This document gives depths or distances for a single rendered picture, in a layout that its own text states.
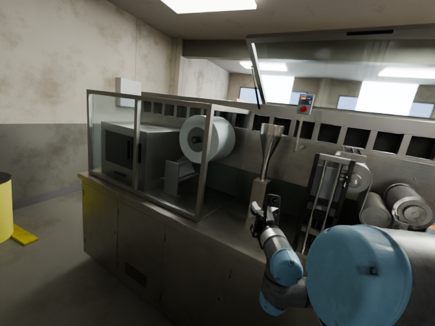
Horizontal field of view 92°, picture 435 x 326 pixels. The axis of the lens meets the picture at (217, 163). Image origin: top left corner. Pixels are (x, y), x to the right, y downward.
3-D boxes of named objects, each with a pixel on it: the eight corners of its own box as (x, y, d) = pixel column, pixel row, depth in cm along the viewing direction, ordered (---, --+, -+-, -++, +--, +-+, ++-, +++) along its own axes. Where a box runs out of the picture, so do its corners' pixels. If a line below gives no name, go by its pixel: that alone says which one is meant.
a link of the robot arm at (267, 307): (301, 321, 56) (311, 287, 54) (260, 317, 56) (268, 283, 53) (290, 295, 64) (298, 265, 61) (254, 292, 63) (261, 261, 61)
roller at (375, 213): (356, 225, 104) (364, 202, 101) (355, 207, 125) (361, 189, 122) (387, 235, 98) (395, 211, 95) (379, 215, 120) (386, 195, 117)
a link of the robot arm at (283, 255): (270, 289, 51) (276, 259, 49) (259, 258, 62) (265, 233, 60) (301, 292, 52) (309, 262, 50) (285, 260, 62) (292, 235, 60)
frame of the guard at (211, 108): (86, 173, 182) (84, 88, 165) (140, 163, 230) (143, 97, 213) (196, 224, 126) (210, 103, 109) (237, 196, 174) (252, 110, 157)
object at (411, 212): (421, 204, 89) (430, 220, 88) (420, 202, 90) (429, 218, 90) (400, 209, 93) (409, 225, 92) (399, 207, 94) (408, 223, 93)
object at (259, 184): (241, 217, 141) (256, 132, 127) (249, 210, 153) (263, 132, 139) (261, 225, 135) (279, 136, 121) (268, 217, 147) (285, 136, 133)
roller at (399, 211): (393, 220, 96) (402, 196, 93) (384, 202, 118) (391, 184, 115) (426, 230, 90) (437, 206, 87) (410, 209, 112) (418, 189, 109)
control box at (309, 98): (295, 112, 110) (300, 93, 108) (296, 113, 116) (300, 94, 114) (309, 114, 108) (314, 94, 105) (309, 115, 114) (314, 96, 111)
